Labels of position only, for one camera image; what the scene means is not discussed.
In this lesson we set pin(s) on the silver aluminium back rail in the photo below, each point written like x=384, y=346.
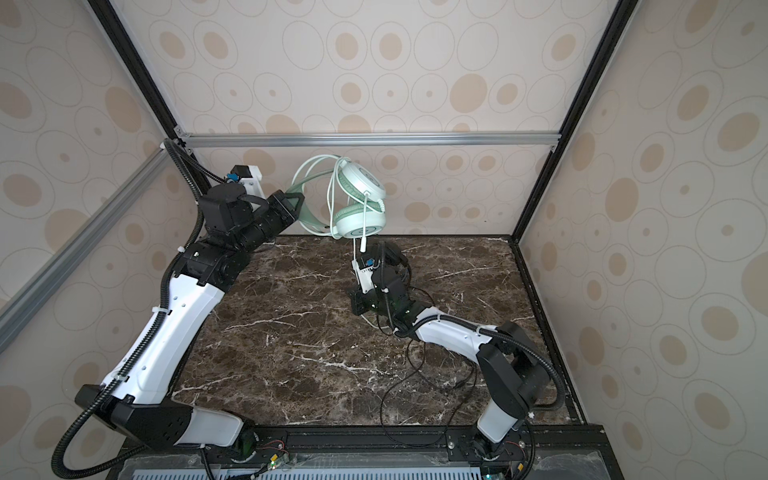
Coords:
x=378, y=139

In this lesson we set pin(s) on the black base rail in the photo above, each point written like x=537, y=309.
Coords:
x=400, y=452

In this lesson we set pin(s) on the silver aluminium rail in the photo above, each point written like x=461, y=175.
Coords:
x=378, y=139
x=22, y=308

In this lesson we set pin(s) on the mint green headphones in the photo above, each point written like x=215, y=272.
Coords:
x=354, y=198

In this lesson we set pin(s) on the black vertical frame post left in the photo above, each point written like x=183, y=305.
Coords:
x=106, y=16

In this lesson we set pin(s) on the black vertical frame post right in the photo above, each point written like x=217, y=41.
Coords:
x=606, y=47

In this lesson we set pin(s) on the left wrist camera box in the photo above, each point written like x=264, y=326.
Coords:
x=250, y=177

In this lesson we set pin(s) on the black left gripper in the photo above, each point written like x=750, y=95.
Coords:
x=289, y=213

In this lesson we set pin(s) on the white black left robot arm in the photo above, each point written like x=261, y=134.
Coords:
x=233, y=220

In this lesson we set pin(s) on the black vertical frame post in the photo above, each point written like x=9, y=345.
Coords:
x=606, y=47
x=106, y=16

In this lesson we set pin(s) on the silver aluminium left rail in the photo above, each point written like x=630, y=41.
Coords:
x=22, y=308

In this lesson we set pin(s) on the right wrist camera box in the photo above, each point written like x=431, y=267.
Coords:
x=364, y=270

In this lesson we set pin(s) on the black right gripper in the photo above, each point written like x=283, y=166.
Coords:
x=357, y=302

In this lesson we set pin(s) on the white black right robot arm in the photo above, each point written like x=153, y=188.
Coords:
x=519, y=378

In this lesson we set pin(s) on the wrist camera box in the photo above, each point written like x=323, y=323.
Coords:
x=364, y=270
x=250, y=177

